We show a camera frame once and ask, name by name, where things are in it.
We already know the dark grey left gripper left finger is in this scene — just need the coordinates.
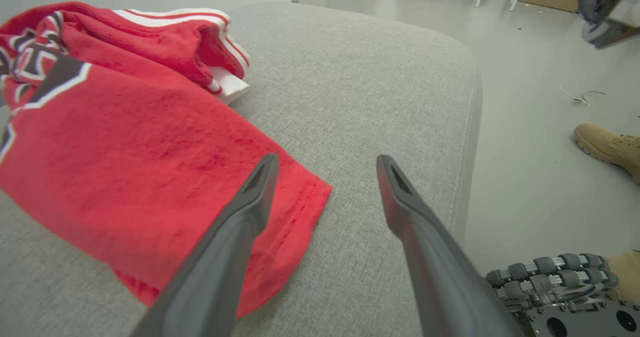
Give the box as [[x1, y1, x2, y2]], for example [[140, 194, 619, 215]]
[[129, 153, 280, 337]]

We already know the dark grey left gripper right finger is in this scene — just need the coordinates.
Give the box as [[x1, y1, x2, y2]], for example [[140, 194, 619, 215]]
[[376, 154, 523, 337]]

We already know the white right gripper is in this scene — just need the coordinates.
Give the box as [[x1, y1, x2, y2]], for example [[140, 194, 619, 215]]
[[577, 0, 640, 50]]

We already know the red basketball jersey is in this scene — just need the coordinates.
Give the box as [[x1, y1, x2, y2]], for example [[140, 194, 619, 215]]
[[0, 1, 333, 320]]

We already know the tan suede boot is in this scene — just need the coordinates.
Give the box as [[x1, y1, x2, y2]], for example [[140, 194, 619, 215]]
[[573, 123, 640, 187]]

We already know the thin wire scrap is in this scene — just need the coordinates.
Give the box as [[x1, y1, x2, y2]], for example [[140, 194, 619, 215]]
[[559, 86, 607, 106]]

